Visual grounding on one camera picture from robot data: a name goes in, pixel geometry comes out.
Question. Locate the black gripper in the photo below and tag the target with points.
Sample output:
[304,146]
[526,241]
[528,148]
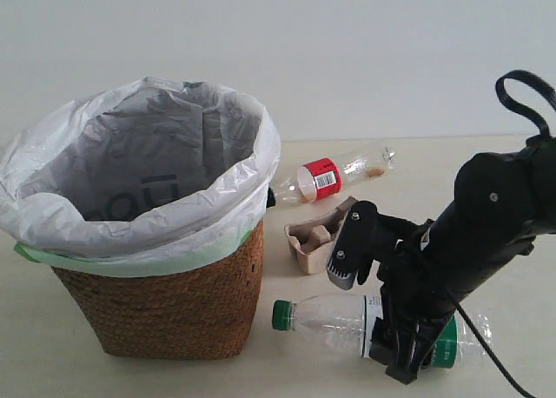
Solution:
[419,329]

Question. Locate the clear bottle green label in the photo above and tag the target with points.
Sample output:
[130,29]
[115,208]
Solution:
[345,323]

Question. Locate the brown pulp cardboard tray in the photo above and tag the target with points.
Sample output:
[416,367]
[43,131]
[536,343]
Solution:
[311,242]

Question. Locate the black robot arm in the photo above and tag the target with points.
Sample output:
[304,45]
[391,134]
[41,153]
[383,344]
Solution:
[501,203]

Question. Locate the woven brown wicker basket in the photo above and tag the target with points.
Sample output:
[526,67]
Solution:
[202,314]

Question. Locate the green plastic bin liner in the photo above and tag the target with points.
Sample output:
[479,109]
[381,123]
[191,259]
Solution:
[151,264]

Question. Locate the white plastic bin liner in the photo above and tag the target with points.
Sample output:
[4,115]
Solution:
[152,165]

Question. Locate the clear bottle red label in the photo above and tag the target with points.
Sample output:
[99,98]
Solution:
[329,175]

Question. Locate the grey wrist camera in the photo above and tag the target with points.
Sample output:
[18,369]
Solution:
[350,260]

